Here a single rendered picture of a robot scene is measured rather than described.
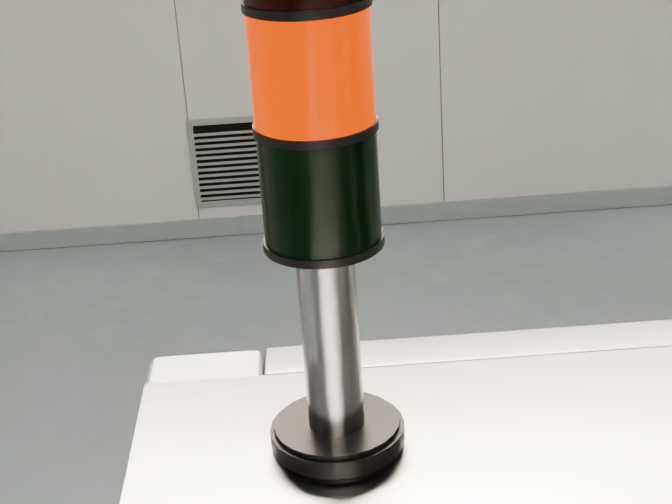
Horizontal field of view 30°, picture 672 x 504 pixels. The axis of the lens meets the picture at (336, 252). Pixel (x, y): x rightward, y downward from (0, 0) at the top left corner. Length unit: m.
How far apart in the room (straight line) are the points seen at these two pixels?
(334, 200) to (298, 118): 0.04
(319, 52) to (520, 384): 0.22
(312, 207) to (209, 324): 4.91
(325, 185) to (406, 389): 0.15
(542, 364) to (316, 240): 0.17
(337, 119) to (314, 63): 0.02
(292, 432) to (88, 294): 5.28
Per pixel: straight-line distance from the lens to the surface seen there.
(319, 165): 0.48
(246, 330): 5.31
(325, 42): 0.47
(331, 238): 0.50
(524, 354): 0.64
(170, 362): 0.65
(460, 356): 0.64
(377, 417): 0.56
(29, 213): 6.36
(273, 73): 0.48
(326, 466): 0.54
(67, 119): 6.16
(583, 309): 5.38
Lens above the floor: 2.41
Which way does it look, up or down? 24 degrees down
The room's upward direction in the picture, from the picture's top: 4 degrees counter-clockwise
